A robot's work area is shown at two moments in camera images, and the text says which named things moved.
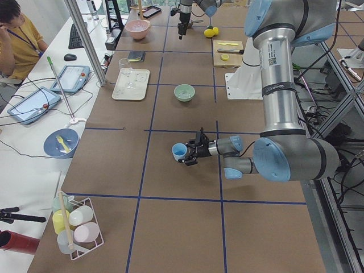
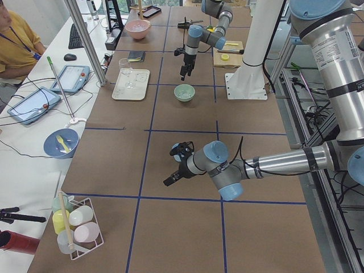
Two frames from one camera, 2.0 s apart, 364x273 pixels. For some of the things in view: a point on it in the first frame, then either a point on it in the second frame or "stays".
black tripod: x=8 y=218 stays
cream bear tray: x=131 y=84 stays
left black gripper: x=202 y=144 to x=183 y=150
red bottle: x=16 y=242 stays
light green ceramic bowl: x=184 y=92 stays
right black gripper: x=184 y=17 to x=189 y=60
